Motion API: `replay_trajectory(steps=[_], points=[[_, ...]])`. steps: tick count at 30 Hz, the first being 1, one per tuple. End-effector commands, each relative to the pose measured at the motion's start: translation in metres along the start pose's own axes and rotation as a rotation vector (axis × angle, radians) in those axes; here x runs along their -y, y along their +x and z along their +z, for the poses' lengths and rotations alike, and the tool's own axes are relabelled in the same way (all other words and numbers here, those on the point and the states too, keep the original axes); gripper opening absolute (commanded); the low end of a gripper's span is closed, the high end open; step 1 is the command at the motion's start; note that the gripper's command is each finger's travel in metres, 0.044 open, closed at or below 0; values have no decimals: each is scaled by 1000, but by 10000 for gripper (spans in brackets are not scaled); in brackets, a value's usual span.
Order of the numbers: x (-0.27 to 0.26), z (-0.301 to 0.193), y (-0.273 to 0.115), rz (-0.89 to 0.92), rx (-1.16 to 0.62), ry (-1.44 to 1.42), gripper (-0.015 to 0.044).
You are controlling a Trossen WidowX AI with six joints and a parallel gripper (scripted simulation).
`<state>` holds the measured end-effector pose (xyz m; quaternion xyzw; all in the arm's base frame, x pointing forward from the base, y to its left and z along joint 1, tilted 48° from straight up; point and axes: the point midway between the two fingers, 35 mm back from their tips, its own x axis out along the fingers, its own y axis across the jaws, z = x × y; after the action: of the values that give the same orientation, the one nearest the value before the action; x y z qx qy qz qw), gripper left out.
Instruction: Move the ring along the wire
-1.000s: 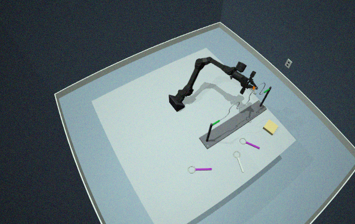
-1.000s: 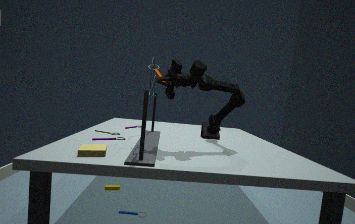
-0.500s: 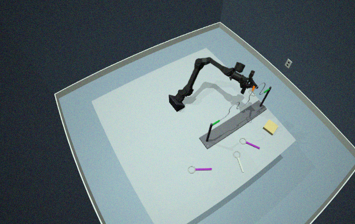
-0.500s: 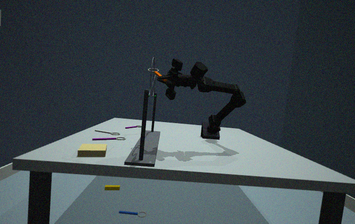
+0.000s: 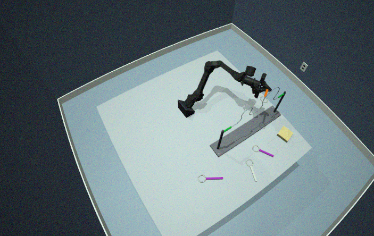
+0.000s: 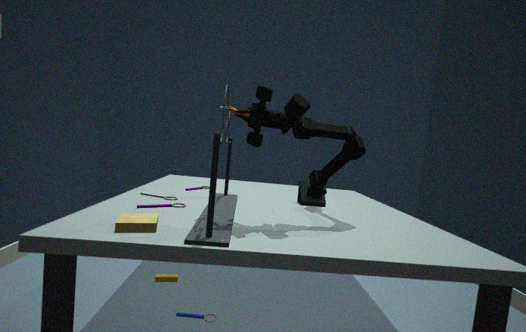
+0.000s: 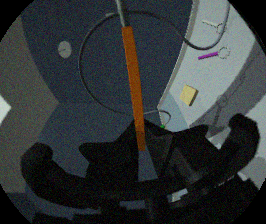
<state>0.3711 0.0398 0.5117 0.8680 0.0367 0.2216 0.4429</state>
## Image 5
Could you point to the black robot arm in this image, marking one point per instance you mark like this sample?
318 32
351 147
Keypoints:
209 68

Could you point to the yellow rectangular block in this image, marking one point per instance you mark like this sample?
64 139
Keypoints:
285 134

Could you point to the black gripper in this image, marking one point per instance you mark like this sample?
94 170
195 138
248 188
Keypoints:
261 83

